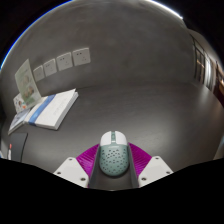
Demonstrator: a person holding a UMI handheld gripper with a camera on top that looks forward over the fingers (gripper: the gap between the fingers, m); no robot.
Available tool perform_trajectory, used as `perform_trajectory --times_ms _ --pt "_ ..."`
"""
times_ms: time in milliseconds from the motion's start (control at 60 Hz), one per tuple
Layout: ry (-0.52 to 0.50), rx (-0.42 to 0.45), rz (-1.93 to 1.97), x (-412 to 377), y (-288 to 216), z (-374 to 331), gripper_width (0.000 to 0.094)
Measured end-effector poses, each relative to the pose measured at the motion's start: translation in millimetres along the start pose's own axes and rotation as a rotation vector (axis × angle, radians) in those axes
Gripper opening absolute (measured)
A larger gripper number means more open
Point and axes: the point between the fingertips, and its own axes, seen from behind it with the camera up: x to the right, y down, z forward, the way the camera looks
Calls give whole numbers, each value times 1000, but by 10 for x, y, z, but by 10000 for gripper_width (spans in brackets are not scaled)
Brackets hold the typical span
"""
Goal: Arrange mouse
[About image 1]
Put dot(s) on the white book with blue band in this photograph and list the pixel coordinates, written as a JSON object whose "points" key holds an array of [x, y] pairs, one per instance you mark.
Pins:
{"points": [[55, 110]]}

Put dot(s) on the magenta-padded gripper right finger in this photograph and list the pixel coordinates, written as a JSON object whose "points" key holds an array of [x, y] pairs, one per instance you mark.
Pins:
{"points": [[155, 170]]}

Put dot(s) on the grey striped book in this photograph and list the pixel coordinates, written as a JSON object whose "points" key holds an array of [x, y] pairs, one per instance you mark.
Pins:
{"points": [[17, 121]]}

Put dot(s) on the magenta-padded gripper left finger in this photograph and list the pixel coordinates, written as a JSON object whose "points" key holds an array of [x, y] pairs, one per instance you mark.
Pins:
{"points": [[71, 171]]}

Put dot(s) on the green menu sign stand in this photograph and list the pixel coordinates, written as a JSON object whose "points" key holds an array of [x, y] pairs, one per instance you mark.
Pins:
{"points": [[27, 85]]}

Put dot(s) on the white card with colourful stickers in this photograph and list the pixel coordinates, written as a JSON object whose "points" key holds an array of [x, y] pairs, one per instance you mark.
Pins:
{"points": [[18, 103]]}

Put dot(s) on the black-framed glass door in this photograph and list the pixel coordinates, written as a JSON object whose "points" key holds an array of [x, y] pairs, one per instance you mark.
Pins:
{"points": [[205, 66]]}

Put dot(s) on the white and green computer mouse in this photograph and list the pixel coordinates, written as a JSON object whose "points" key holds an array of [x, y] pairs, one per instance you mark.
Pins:
{"points": [[113, 156]]}

